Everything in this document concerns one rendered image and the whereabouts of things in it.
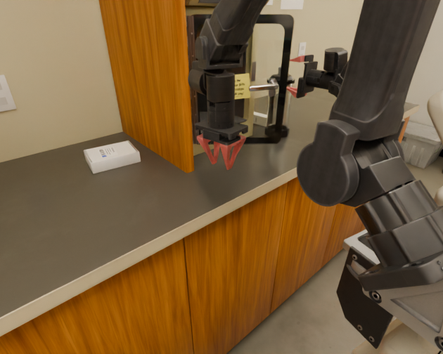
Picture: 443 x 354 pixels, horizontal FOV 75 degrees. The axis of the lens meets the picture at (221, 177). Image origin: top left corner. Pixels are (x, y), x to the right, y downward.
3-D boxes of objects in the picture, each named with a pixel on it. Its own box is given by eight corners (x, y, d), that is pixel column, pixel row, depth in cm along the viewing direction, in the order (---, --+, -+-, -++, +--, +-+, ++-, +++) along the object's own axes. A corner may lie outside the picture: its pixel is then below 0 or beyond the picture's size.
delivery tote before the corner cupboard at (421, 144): (368, 151, 326) (376, 124, 310) (385, 142, 349) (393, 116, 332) (426, 172, 285) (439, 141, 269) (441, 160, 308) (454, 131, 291)
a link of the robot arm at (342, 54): (338, 97, 87) (361, 90, 89) (342, 57, 81) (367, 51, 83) (313, 87, 97) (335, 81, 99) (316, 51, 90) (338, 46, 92)
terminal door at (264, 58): (194, 143, 101) (187, 14, 81) (280, 142, 102) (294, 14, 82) (194, 145, 101) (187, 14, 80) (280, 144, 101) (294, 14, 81)
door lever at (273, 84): (247, 89, 91) (247, 81, 90) (277, 86, 91) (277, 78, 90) (249, 93, 87) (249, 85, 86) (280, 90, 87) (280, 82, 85)
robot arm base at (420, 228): (435, 284, 23) (505, 235, 28) (380, 194, 26) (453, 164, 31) (361, 291, 31) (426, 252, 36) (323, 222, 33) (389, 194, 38)
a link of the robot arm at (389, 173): (394, 206, 28) (425, 192, 30) (341, 121, 31) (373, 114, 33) (333, 232, 36) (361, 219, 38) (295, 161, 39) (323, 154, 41)
